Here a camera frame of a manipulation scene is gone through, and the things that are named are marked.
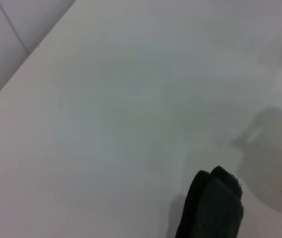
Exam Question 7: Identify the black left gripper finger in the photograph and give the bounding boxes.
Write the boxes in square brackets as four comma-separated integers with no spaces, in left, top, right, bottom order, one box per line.
[174,170,211,238]

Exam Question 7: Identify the dark glove-shaped rag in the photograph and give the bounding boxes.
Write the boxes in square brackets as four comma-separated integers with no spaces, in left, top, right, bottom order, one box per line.
[192,165,245,238]

